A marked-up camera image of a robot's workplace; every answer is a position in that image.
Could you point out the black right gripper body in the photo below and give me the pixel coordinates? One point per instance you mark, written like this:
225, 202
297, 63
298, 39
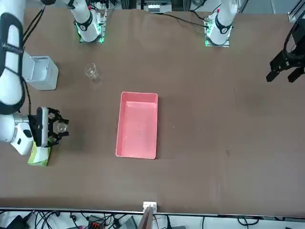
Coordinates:
32, 128

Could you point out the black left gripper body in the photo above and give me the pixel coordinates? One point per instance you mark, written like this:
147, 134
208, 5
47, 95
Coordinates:
299, 33

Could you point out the small glass beaker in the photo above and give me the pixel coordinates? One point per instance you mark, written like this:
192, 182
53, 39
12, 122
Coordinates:
62, 127

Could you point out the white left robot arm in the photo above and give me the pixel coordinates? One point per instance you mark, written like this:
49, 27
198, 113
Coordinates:
222, 23

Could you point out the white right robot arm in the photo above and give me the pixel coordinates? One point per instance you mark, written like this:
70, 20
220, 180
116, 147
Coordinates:
7, 128

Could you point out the green tissue pack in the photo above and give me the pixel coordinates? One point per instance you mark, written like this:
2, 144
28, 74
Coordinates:
35, 163

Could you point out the white flip-lid bin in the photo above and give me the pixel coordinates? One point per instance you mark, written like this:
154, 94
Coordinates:
50, 76

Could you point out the large glass beaker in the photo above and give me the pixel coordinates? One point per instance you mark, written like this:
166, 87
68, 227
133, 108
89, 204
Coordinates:
90, 70

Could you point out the pink plastic container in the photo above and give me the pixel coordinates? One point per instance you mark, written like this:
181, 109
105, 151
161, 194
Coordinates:
138, 128

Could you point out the aluminium corner profile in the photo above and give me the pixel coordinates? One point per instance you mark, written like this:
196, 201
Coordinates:
294, 13

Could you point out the large black power brick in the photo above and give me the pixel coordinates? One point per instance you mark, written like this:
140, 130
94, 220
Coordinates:
16, 223

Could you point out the red and black connector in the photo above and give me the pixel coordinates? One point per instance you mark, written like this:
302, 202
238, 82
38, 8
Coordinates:
95, 224

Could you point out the white power strip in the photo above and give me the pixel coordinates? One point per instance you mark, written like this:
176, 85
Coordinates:
155, 7

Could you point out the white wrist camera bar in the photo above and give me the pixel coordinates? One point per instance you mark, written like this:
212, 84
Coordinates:
44, 124

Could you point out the white post bracket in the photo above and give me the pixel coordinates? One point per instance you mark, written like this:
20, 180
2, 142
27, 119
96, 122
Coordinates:
153, 205

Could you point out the aluminium frame post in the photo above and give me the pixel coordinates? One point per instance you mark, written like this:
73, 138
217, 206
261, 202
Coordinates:
146, 219

